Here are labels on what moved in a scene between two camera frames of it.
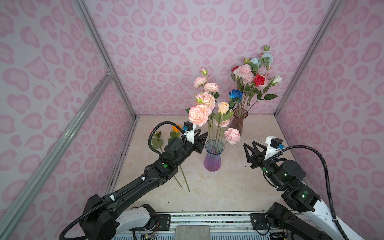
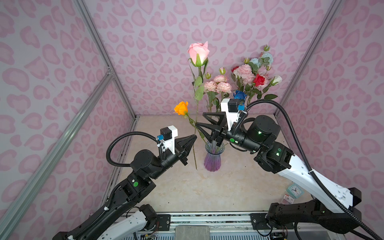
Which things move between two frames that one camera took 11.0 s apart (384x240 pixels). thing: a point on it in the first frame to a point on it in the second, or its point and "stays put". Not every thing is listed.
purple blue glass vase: (214, 147) stays put
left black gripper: (199, 145) to (180, 147)
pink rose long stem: (157, 142) to (198, 57)
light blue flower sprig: (266, 59) stays put
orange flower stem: (175, 133) to (181, 109)
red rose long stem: (232, 70) stays put
